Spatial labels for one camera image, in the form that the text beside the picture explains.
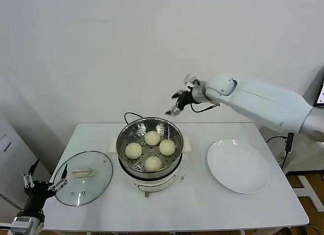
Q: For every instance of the round glass pot lid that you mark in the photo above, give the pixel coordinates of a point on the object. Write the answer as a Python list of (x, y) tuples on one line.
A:
[(83, 174)]

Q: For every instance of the white electric cooker base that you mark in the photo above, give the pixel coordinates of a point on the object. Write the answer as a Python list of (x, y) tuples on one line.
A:
[(152, 183)]

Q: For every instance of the black usb hub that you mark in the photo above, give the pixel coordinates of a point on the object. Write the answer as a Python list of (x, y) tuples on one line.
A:
[(289, 141)]

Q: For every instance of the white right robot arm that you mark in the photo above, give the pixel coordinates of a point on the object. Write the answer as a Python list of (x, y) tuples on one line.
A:
[(265, 103)]

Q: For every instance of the laptop screen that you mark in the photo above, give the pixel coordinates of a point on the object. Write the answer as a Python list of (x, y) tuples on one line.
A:
[(320, 93)]

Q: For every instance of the white floor stand frame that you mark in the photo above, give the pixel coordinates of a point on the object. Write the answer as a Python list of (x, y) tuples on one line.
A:
[(310, 192)]

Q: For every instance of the round white plate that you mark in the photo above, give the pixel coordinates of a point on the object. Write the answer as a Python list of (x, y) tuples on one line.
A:
[(238, 166)]

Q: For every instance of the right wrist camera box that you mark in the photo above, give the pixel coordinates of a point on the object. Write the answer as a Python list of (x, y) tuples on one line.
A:
[(191, 81)]

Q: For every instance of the white steamed baozi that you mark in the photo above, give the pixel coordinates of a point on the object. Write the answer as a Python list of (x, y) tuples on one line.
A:
[(152, 138), (167, 147), (133, 151), (153, 164)]

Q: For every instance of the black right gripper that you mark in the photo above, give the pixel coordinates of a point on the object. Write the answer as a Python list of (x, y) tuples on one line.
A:
[(186, 99)]

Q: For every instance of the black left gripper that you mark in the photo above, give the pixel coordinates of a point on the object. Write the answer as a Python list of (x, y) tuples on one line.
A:
[(38, 189)]

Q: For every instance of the white cabinet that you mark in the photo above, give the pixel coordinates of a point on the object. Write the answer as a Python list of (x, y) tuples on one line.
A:
[(15, 156)]

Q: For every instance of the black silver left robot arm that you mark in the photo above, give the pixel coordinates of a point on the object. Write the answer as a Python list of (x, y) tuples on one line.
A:
[(30, 209)]

